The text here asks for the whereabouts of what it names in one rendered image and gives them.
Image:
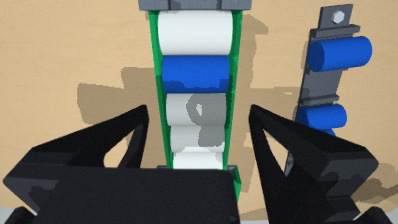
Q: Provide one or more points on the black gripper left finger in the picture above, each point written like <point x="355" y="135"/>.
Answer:
<point x="88" y="146"/>

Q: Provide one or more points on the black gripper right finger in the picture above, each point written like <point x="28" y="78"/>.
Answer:
<point x="324" y="165"/>

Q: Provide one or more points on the grey ribbed rack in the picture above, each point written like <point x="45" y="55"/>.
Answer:
<point x="320" y="84"/>

